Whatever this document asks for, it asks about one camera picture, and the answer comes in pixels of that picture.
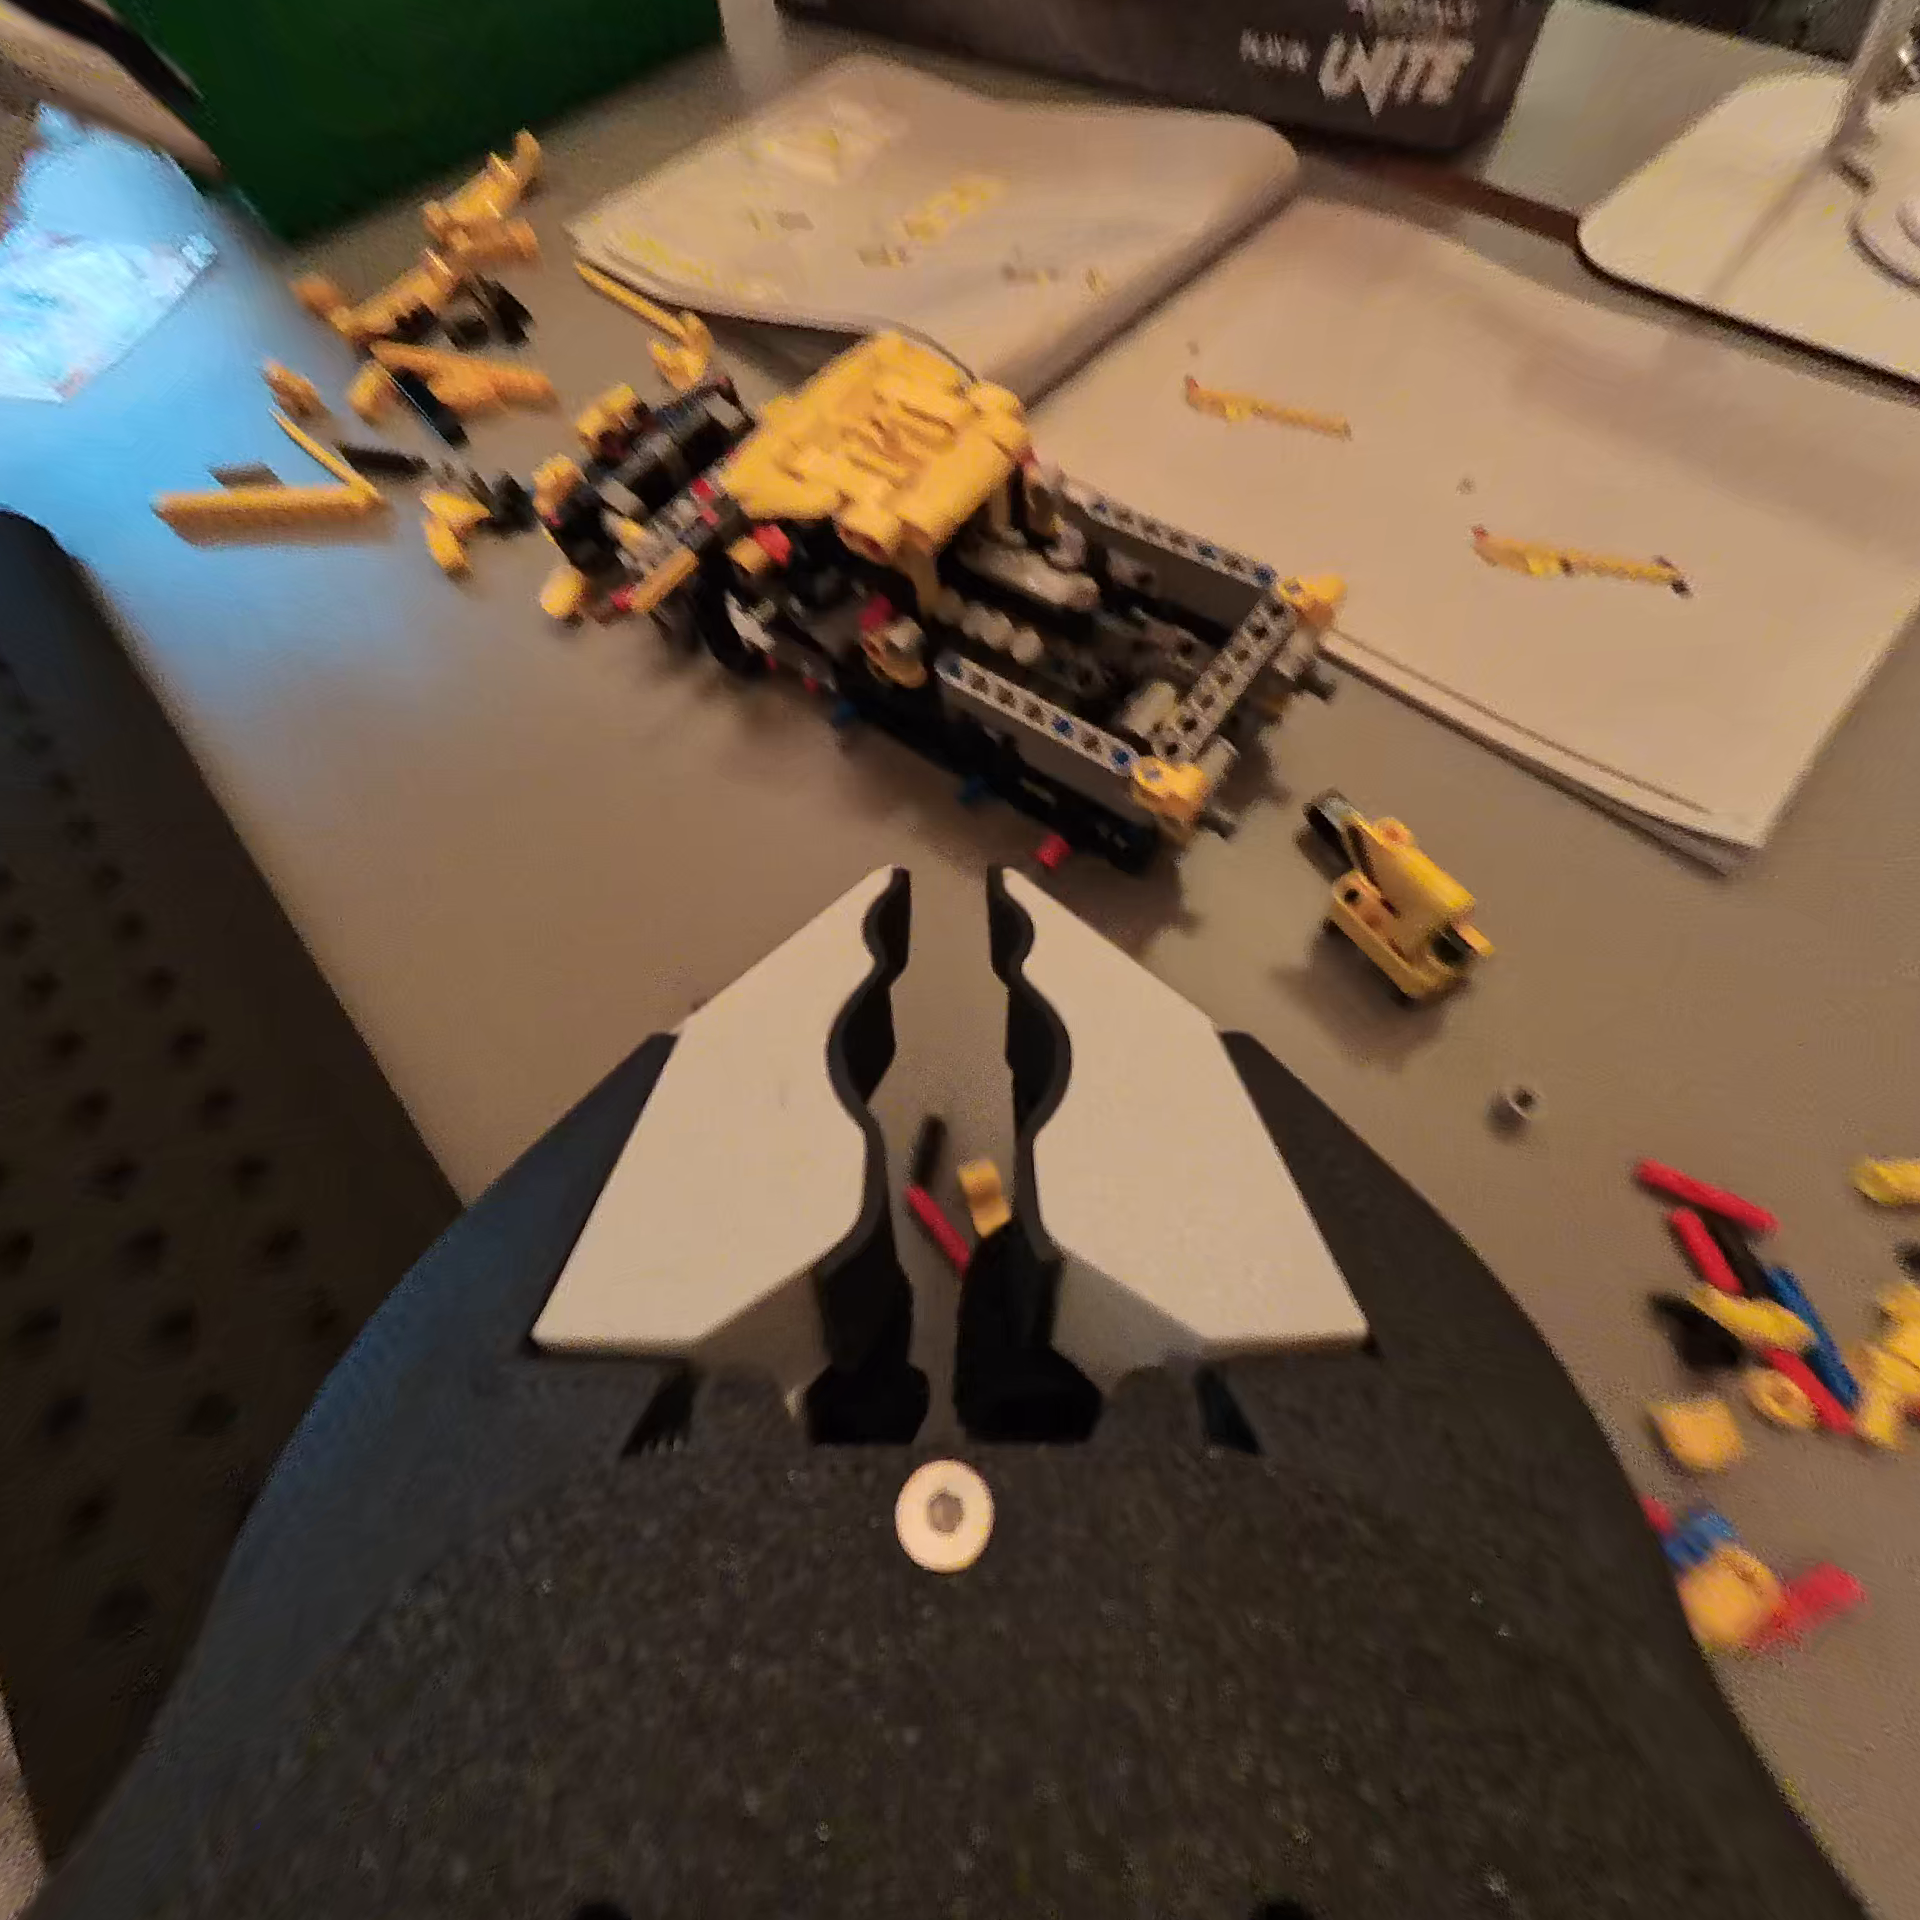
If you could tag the yellow short toy sleeve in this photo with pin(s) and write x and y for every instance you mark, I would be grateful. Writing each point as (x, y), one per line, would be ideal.
(985, 1195)

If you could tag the dark perforated pad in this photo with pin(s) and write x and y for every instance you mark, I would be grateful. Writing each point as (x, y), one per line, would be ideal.
(181, 1124)

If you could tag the dark toy box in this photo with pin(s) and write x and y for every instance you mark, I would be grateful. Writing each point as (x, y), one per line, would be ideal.
(1201, 59)

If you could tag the red toy pin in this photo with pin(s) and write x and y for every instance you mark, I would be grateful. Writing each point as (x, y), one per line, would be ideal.
(938, 1230)

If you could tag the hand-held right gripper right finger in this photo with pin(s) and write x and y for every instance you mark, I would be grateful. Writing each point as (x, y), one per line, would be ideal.
(1201, 1185)

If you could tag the small grey toy bush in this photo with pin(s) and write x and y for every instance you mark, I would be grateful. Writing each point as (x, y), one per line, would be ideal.
(1518, 1108)

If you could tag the yellow toy brick assembly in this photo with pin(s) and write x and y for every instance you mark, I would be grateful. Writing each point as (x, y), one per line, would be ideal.
(1402, 901)

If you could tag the scattered yellow toy pieces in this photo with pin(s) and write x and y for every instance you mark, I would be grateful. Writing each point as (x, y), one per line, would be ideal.
(435, 269)

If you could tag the white jointed stand arm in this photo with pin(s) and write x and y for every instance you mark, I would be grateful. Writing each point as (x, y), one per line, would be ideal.
(1882, 149)

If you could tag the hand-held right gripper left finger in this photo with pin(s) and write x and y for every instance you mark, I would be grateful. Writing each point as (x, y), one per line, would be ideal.
(704, 1185)

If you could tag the green storage bin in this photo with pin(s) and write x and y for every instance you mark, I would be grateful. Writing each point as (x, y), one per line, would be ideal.
(422, 90)

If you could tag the scattered small toy pins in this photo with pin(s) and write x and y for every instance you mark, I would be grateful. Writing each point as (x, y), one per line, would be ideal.
(1785, 1349)

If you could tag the yellow toy car model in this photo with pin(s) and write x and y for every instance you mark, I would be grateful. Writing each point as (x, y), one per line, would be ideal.
(902, 434)

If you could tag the short black toy pin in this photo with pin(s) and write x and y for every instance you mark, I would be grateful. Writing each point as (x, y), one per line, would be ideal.
(927, 1153)

